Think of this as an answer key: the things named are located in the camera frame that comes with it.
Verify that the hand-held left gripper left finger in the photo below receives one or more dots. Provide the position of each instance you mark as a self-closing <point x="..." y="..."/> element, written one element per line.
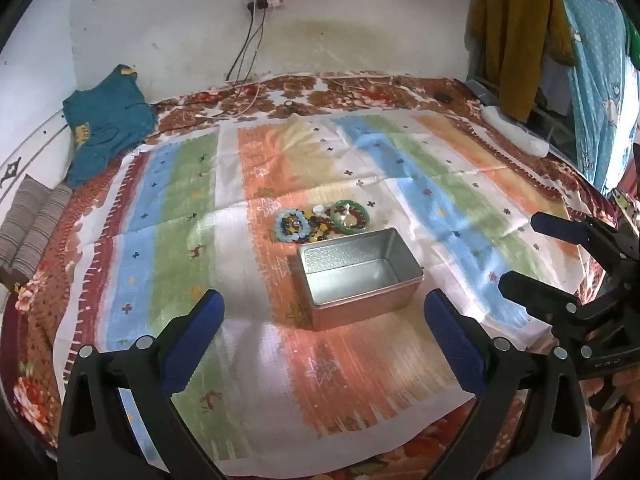
<point x="192" y="345"/>

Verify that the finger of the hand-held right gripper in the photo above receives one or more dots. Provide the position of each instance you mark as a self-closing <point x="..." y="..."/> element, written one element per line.
<point x="560" y="230"/>
<point x="530" y="292"/>

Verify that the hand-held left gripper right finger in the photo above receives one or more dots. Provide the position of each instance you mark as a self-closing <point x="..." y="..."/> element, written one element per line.
<point x="455" y="340"/>

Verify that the silver metal tin box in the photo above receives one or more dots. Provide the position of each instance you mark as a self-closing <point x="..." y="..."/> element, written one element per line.
<point x="350" y="280"/>

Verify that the green jade bangle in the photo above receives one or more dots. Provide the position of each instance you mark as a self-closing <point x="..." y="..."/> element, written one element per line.
<point x="362" y="220"/>

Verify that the blue dotted hanging cloth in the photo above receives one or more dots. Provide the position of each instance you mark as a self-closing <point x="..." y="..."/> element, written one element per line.
<point x="595" y="60"/>

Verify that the colourful striped woven cloth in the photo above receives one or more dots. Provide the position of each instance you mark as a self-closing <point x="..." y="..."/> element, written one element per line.
<point x="250" y="170"/>

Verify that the green cloth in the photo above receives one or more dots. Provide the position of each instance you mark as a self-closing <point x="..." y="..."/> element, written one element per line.
<point x="633" y="45"/>

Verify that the mustard yellow hanging garment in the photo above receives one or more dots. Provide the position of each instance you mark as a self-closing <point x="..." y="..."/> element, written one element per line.
<point x="520" y="35"/>

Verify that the grey striped cushion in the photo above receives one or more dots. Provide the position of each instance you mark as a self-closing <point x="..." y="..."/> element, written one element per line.
<point x="30" y="230"/>

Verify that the teal shirt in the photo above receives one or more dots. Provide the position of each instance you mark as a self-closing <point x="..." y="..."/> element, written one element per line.
<point x="110" y="125"/>

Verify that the white bed headboard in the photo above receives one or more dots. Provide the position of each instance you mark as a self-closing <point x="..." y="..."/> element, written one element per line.
<point x="20" y="160"/>

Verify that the white power strip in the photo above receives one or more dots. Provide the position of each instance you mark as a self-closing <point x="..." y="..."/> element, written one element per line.
<point x="270" y="1"/>

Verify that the grey metal frame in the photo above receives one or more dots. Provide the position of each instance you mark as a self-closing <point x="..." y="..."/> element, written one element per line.
<point x="481" y="89"/>

